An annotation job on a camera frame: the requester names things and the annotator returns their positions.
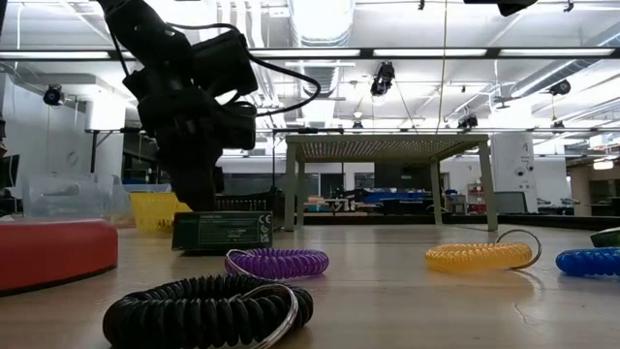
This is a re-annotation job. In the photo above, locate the small narrow Crayola crayon box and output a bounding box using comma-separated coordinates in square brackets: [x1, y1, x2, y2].
[589, 226, 620, 249]

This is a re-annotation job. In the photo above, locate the red desk lamp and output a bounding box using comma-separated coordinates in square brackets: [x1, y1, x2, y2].
[0, 217, 120, 298]

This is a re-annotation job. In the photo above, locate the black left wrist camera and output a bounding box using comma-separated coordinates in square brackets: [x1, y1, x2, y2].
[191, 29, 260, 97]

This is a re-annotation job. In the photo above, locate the green perforated metal shelf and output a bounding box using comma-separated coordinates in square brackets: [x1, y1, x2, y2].
[284, 134, 499, 233]

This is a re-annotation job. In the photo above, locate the white square column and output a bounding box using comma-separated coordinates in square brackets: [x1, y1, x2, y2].
[490, 131, 539, 214]

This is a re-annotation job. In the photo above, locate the purple spiral wrist coil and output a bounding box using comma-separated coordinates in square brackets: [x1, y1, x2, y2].
[224, 247, 330, 281]

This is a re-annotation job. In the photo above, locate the orange spiral wrist coil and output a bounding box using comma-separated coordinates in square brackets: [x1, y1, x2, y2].
[424, 227, 543, 273]

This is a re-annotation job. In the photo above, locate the black left wrist camera cable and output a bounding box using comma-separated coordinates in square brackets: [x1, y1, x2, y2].
[167, 21, 322, 117]

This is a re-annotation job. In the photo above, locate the black table frame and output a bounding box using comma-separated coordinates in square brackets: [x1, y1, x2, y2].
[0, 47, 620, 232]

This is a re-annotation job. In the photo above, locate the black plastic basket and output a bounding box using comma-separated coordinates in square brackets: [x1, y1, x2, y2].
[215, 192, 287, 229]

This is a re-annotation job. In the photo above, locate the black spiral wrist coil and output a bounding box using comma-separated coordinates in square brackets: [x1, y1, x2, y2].
[102, 273, 315, 349]

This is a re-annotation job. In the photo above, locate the yellow plastic basket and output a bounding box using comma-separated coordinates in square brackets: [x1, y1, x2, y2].
[129, 191, 193, 233]

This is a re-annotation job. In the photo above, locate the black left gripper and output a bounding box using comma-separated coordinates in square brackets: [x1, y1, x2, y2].
[123, 67, 258, 212]

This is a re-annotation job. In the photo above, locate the blue spiral wrist coil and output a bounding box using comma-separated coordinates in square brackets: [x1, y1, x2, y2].
[555, 246, 620, 278]

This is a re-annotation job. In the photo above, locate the thin hanging cable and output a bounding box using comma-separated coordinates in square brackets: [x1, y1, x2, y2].
[434, 0, 448, 135]

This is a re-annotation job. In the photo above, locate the large Crayola crayon box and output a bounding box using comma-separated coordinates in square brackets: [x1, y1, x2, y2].
[170, 209, 274, 254]

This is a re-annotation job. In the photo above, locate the dark monitor screen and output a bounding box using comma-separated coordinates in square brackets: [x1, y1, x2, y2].
[0, 153, 21, 190]

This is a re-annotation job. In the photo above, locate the silver ventilation duct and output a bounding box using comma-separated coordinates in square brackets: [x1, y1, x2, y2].
[289, 0, 357, 98]

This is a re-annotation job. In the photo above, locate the blue background table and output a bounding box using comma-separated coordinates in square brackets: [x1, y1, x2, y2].
[360, 189, 432, 204]

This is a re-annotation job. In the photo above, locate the clear plastic bin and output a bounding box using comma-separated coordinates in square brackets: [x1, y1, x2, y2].
[21, 173, 135, 229]

